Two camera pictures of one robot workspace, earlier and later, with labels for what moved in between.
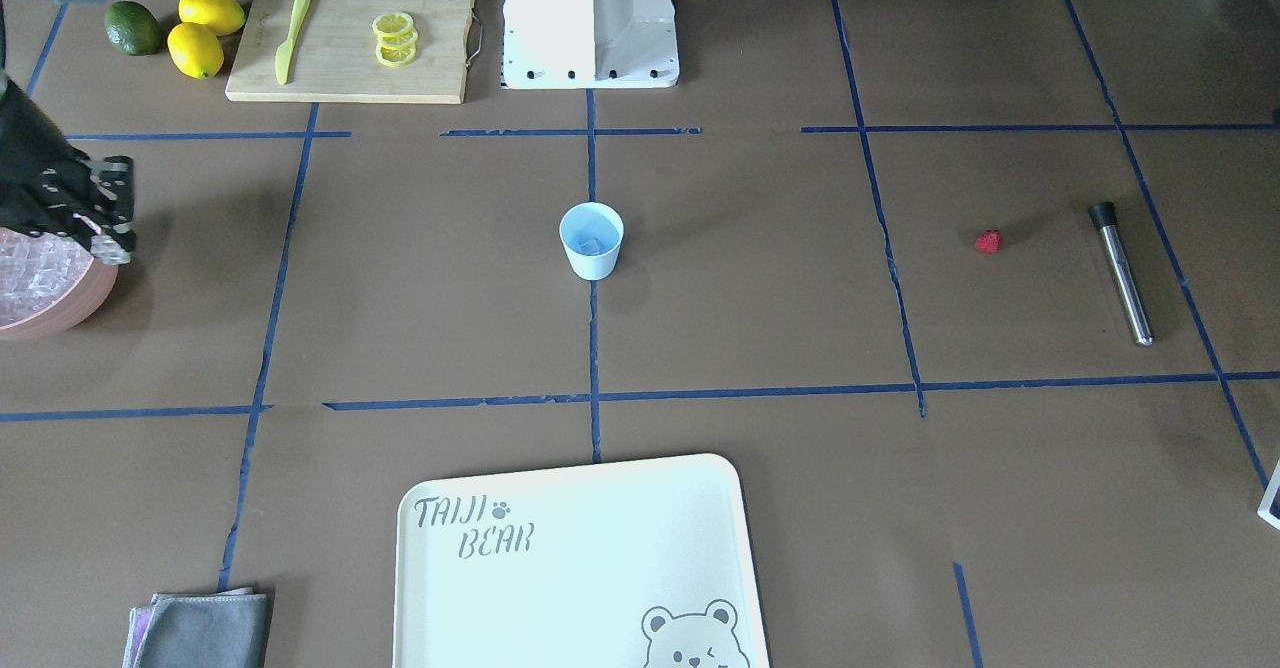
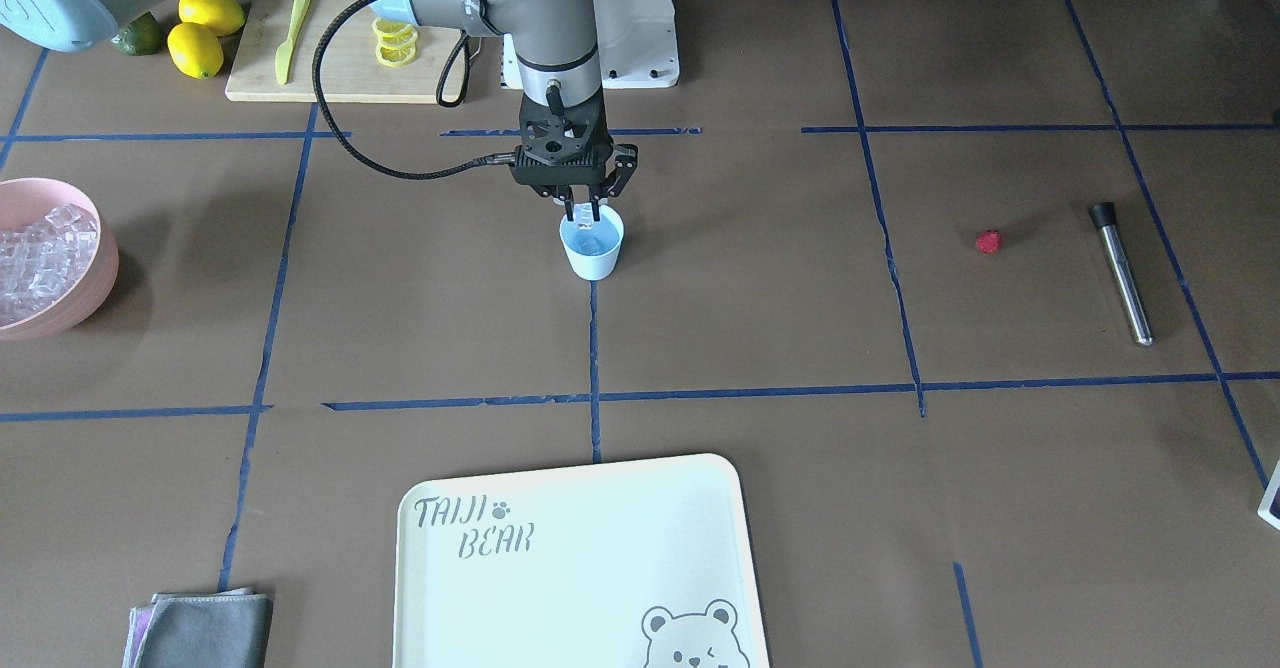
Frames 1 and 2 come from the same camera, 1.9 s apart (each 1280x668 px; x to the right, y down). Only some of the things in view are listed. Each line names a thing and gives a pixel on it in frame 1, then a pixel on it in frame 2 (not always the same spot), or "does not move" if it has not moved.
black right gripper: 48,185 -> 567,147
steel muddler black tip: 1104,215 does not move
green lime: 133,28 does not move
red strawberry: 989,241 does not move
